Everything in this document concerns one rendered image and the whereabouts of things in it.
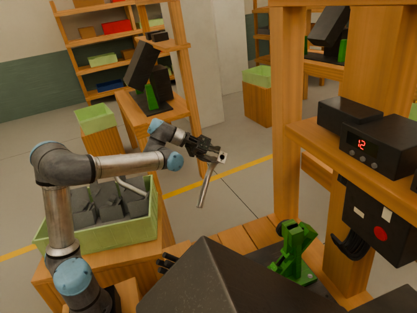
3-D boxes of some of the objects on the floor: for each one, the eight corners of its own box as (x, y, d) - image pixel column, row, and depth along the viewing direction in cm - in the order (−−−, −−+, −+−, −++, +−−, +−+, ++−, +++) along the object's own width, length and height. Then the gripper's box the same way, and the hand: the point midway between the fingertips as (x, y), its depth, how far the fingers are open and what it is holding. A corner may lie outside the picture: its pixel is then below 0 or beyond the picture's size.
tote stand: (86, 357, 181) (30, 282, 141) (100, 286, 226) (61, 214, 186) (188, 333, 185) (161, 253, 145) (182, 268, 230) (161, 193, 190)
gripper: (181, 146, 117) (225, 165, 122) (189, 124, 121) (231, 144, 126) (176, 151, 124) (218, 169, 130) (183, 131, 128) (224, 149, 134)
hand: (219, 158), depth 130 cm, fingers closed on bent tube, 3 cm apart
